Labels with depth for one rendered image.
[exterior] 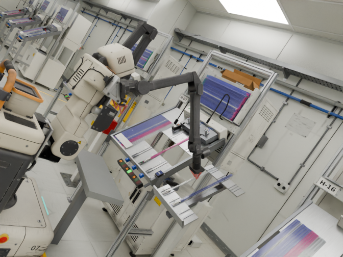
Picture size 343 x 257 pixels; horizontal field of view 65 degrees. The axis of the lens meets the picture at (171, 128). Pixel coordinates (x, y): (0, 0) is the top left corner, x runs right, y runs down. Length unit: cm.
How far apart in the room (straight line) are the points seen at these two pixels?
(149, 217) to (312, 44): 306
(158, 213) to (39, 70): 465
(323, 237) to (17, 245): 164
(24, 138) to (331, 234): 167
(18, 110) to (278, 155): 295
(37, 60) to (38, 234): 486
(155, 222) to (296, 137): 211
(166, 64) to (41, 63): 345
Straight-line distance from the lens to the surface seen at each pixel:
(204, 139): 214
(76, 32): 630
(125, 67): 159
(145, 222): 235
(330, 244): 179
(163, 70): 340
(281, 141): 367
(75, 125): 160
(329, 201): 207
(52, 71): 636
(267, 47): 439
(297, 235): 174
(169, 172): 198
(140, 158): 213
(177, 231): 190
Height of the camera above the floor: 128
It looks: 5 degrees down
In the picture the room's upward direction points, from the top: 33 degrees clockwise
